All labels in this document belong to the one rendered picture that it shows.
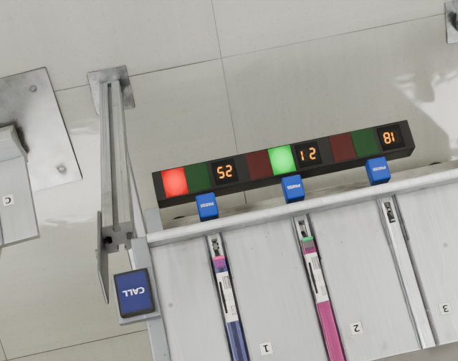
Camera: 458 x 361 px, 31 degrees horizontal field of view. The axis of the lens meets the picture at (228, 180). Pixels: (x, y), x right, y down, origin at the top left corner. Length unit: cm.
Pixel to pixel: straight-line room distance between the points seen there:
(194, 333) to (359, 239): 23
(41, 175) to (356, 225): 88
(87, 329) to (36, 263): 21
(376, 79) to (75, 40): 63
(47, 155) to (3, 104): 13
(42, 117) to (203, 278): 78
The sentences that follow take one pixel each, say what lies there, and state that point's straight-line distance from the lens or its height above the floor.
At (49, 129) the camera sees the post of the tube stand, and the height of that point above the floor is 1.
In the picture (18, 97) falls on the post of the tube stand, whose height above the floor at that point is 1.
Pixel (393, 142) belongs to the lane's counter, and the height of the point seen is 66.
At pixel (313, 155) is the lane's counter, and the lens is 108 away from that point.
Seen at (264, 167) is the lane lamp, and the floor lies 66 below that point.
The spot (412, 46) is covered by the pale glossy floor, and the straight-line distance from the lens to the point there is 180.
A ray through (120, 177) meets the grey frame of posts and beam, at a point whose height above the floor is 49.
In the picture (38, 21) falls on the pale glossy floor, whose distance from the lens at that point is 167.
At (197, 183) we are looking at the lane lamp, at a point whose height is 66.
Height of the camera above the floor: 163
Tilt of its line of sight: 65 degrees down
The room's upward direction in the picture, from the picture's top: 161 degrees clockwise
